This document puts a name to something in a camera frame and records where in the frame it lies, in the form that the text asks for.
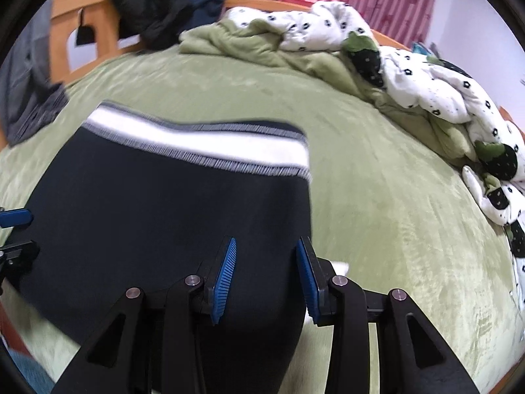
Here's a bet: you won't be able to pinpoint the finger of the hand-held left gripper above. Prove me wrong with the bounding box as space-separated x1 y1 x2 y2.
0 208 34 229
0 240 40 292

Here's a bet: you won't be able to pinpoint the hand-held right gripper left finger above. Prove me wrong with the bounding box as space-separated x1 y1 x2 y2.
53 236 239 394

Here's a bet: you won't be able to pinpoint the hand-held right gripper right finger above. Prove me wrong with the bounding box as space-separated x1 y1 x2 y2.
295 236 481 394

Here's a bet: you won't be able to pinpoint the black pants with white stripes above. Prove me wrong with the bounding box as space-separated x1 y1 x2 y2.
16 100 313 394

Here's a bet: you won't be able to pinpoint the red and blue cloth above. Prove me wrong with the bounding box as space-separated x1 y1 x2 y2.
0 307 57 394

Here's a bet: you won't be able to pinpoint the green fleece blanket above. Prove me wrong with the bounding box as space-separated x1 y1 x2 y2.
0 43 518 394

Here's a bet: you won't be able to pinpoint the grey jeans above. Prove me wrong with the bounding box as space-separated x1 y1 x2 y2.
0 8 70 147

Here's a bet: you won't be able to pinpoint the green white printed quilt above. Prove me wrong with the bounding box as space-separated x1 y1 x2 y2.
178 0 525 309

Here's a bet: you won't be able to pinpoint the black jacket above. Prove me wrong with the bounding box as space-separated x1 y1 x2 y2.
94 0 194 50

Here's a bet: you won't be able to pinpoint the navy blue garment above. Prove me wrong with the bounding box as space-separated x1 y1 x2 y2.
180 0 227 34

